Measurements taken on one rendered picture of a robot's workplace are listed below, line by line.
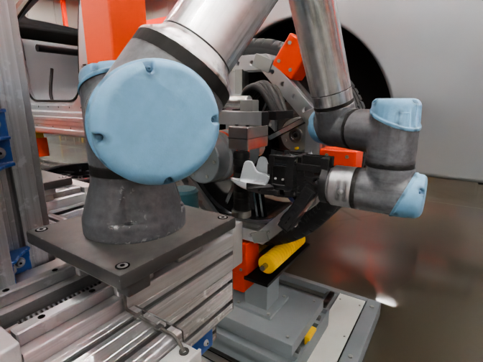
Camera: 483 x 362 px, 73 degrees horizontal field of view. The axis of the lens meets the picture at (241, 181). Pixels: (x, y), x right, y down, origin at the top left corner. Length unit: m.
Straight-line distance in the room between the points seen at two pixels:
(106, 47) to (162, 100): 1.01
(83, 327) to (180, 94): 0.29
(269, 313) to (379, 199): 0.81
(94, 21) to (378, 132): 1.07
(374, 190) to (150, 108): 0.39
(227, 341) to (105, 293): 0.89
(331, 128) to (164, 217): 0.35
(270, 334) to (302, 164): 0.75
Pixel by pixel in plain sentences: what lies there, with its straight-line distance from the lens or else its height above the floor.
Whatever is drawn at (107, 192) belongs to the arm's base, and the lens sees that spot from 0.47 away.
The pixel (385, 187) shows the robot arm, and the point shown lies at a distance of 0.57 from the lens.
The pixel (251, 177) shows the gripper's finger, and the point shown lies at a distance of 0.66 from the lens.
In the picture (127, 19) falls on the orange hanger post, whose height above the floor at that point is 1.28.
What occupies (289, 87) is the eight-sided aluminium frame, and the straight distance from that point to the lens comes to 0.87.
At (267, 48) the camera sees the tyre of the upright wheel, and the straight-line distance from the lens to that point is 1.00.
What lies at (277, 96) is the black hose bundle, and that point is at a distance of 0.78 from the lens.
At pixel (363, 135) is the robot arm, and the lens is 0.58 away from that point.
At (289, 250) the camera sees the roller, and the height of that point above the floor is 0.52.
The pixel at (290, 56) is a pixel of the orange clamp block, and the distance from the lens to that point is 0.87.
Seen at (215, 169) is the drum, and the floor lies 0.83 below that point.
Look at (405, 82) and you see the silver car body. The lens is 1.28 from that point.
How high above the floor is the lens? 1.01
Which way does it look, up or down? 14 degrees down
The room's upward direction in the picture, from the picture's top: straight up
